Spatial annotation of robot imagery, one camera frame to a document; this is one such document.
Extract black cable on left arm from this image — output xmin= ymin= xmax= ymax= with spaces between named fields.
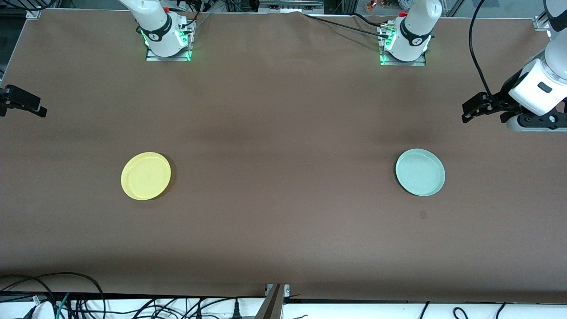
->
xmin=469 ymin=0 xmax=494 ymax=98

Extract colourful background objects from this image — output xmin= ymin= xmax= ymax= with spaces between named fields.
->
xmin=365 ymin=0 xmax=399 ymax=12

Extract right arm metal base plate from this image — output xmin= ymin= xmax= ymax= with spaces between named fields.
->
xmin=145 ymin=20 xmax=196 ymax=62

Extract brown table cover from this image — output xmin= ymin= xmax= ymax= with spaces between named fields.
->
xmin=0 ymin=9 xmax=567 ymax=304

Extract green cable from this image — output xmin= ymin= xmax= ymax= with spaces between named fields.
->
xmin=55 ymin=292 xmax=70 ymax=319

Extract pale green plate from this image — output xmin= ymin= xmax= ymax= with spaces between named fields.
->
xmin=395 ymin=148 xmax=446 ymax=197

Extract short black base cable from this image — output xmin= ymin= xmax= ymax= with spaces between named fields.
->
xmin=350 ymin=12 xmax=395 ymax=28

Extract long black base power cable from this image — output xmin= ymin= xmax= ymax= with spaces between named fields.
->
xmin=303 ymin=13 xmax=390 ymax=40

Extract large black looped cable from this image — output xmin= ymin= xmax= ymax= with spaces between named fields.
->
xmin=0 ymin=272 xmax=106 ymax=319

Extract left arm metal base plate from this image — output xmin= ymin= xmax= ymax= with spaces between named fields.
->
xmin=377 ymin=22 xmax=427 ymax=67

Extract grey base cable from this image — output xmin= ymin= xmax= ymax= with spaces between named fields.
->
xmin=193 ymin=12 xmax=213 ymax=34

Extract aluminium frame rail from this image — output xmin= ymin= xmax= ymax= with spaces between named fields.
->
xmin=258 ymin=0 xmax=325 ymax=15

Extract yellow plate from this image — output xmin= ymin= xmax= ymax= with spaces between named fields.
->
xmin=120 ymin=152 xmax=171 ymax=201

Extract aluminium profile post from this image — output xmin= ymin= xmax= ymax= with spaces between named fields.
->
xmin=255 ymin=284 xmax=291 ymax=319

